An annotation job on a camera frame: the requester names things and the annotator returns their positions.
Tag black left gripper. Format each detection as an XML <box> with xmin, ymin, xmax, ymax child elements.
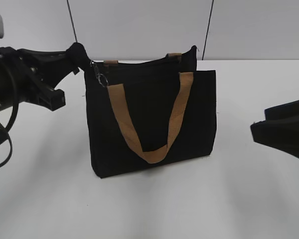
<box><xmin>0</xmin><ymin>42</ymin><xmax>90</xmax><ymax>111</ymax></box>

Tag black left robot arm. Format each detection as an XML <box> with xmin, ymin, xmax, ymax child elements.
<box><xmin>0</xmin><ymin>43</ymin><xmax>91</xmax><ymax>111</ymax></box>

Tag black tote bag tan handles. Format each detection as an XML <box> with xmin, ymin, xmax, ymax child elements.
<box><xmin>84</xmin><ymin>46</ymin><xmax>217</xmax><ymax>178</ymax></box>

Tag metal zipper pull with ring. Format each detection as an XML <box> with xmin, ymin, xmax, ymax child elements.
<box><xmin>90</xmin><ymin>60</ymin><xmax>109</xmax><ymax>88</ymax></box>

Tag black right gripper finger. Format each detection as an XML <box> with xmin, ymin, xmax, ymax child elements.
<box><xmin>264</xmin><ymin>100</ymin><xmax>299</xmax><ymax>121</ymax></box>
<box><xmin>250</xmin><ymin>119</ymin><xmax>299</xmax><ymax>159</ymax></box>

